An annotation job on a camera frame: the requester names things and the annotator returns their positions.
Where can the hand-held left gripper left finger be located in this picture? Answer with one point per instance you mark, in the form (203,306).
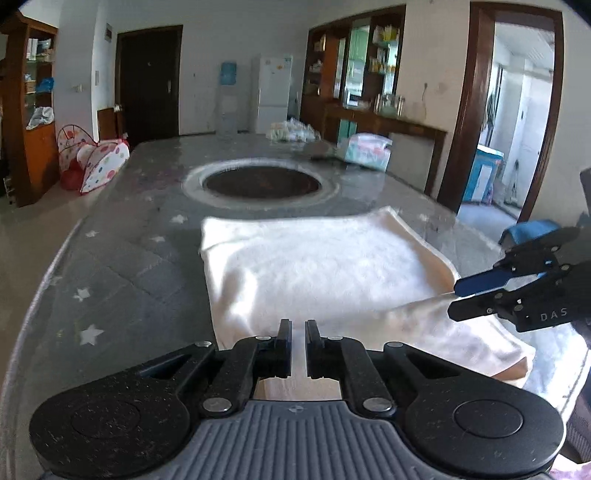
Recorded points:
(284,346)

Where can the light blue cabinet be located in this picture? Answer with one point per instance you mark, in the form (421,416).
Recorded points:
(480,175)

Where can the wooden shelf cabinet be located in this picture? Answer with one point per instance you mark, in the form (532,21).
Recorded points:
(41,157)

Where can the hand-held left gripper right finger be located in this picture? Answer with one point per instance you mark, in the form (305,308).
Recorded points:
(313,346)

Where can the white refrigerator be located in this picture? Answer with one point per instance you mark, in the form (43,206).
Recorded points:
(272,92)

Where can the pastel tissue box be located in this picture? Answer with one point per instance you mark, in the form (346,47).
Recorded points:
(369,152)

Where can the dark wooden doorway frame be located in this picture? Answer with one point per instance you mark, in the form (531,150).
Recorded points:
(471,92)

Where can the crumpled pale cloth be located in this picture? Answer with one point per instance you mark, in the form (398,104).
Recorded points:
(291,131)

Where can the polka dot play tent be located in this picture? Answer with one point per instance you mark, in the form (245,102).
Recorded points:
(104,166)

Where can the small wooden cabinet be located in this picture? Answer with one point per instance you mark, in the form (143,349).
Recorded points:
(108,122)

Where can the wall fuse box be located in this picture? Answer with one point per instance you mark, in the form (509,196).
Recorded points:
(109,32)

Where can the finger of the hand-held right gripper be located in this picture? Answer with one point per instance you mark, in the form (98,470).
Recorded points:
(471,308)
(480,282)

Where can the round built-in hotplate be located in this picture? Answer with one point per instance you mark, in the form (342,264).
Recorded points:
(263,182)

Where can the cream garment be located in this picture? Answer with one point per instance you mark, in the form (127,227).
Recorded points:
(323,267)

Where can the glass jar with metal lid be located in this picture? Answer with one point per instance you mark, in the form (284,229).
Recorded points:
(379,105)
(390,105)
(401,106)

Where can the wooden display cabinet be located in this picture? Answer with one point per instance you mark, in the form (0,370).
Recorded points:
(323,74)

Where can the chair with blue cover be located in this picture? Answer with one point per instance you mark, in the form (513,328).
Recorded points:
(531,230)

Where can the white water dispenser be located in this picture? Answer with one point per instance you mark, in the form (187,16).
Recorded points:
(226,110)

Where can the dark wooden door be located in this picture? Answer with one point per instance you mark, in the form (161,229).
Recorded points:
(147,83)

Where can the wooden console table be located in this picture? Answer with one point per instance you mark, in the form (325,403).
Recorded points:
(406,125)

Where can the blue water bottle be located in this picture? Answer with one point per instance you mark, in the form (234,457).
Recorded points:
(228,74)

